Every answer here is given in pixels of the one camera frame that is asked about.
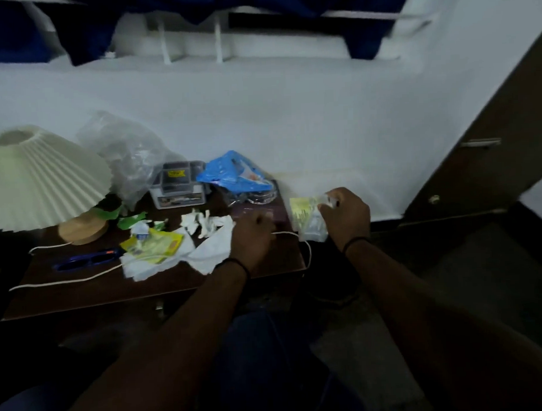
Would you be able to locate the person's left hand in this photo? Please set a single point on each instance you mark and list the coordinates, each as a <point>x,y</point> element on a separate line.
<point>251,243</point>

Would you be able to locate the person's right hand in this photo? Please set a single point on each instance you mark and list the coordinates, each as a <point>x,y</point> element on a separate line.
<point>349,218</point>

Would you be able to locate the person's left fingers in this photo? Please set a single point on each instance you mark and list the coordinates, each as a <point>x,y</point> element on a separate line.
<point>261,216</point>

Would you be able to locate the person's right fingers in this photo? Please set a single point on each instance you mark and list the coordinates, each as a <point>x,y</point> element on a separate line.
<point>330,199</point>

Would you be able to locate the clear plastic packet yellow label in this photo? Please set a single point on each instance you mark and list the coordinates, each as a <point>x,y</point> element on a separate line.
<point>309,219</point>

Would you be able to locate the person's left forearm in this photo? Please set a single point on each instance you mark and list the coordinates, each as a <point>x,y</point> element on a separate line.
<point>169,348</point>

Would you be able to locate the person's right forearm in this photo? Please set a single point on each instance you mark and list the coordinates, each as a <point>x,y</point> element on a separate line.
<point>448,330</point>

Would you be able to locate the clear glass ashtray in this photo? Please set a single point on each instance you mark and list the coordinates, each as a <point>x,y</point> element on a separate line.
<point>253,195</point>

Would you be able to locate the blue plastic bag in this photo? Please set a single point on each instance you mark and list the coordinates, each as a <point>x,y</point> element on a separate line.
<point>236,173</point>

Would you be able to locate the black right wrist band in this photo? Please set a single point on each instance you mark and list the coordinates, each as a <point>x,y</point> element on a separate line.
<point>355,242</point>

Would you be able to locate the black wrist band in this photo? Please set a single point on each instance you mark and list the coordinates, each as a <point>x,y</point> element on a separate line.
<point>355,242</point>
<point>237,264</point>

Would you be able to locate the black left wrist band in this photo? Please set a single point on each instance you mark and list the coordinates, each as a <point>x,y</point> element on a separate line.
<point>237,264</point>

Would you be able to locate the small white torn paper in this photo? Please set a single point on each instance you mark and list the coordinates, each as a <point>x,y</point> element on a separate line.
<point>200,222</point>

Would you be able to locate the small clear plastic drawer box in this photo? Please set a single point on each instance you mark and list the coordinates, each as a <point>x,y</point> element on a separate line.
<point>178,185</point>

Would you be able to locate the yellow green packet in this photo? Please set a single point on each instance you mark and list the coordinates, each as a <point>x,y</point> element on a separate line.
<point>153,246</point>

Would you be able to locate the dark wooden side table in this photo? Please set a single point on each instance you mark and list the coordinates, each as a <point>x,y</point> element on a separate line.
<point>144,261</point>

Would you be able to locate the green torn wrapper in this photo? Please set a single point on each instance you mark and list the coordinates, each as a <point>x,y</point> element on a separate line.
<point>132,220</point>

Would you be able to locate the crumpled clear plastic bag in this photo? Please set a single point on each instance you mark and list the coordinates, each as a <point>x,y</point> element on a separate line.
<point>127,155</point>

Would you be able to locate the person's blue trousers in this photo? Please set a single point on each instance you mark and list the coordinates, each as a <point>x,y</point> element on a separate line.
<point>241,368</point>

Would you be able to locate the dark wooden cabinet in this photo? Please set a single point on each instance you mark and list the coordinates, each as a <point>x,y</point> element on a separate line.
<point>486,151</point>

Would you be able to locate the wooden lamp base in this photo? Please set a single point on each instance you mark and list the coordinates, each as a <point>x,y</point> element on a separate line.
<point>83,227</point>

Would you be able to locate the dark blue curtain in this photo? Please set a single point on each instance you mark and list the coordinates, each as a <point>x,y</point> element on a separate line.
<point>202,19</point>

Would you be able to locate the cream pleated lamp shade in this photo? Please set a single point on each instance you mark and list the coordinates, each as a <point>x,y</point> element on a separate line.
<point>37,180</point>

